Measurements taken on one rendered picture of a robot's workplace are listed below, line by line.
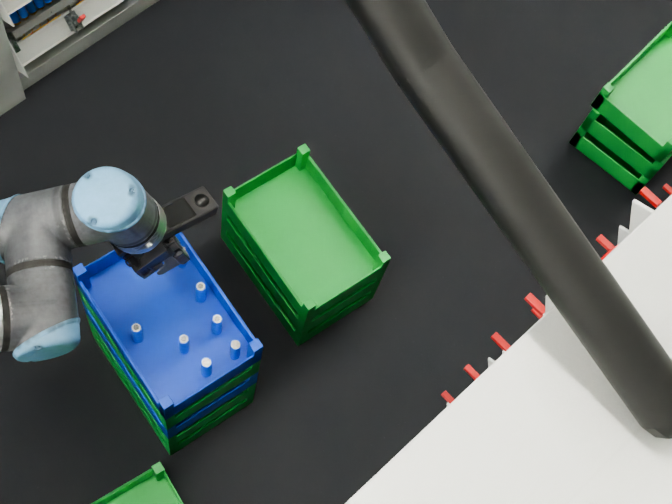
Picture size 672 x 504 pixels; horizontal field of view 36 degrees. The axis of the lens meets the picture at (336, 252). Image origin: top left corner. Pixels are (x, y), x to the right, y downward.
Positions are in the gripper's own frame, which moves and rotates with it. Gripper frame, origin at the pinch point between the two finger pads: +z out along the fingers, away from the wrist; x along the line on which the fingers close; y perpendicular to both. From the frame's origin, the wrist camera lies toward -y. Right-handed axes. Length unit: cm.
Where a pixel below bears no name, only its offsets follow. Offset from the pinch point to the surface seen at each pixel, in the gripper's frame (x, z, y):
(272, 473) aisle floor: 35, 44, 13
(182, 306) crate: 4.6, 12.6, 6.5
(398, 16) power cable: 44, -135, -20
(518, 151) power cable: 50, -132, -21
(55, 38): -68, 34, -1
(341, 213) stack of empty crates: 0.7, 37.5, -28.8
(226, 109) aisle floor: -40, 54, -23
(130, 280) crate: -4.7, 11.3, 11.5
